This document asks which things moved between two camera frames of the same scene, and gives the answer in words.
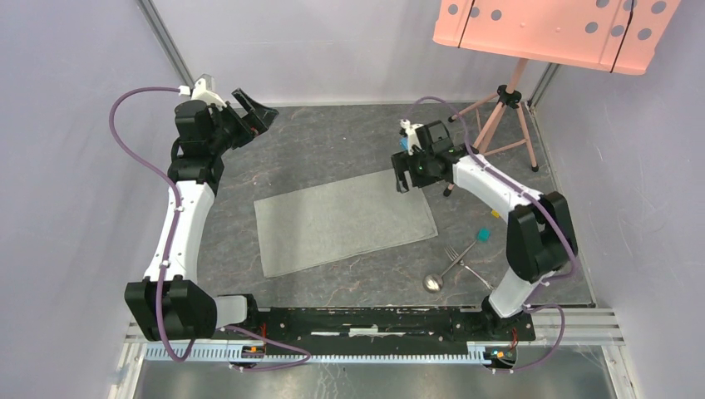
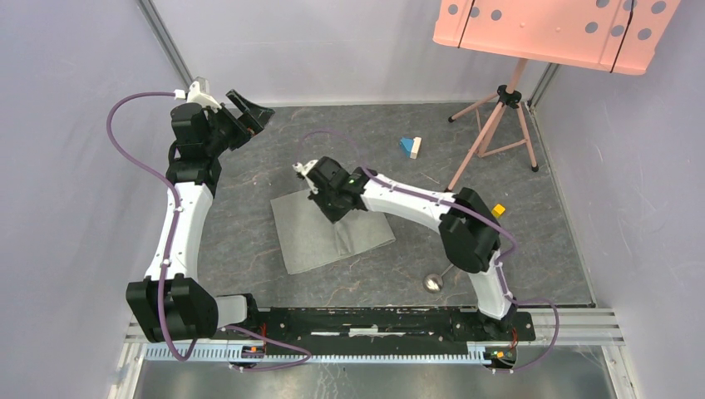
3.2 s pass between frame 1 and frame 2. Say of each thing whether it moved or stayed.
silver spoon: stayed
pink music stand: stayed
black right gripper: moved
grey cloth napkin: moved
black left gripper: stayed
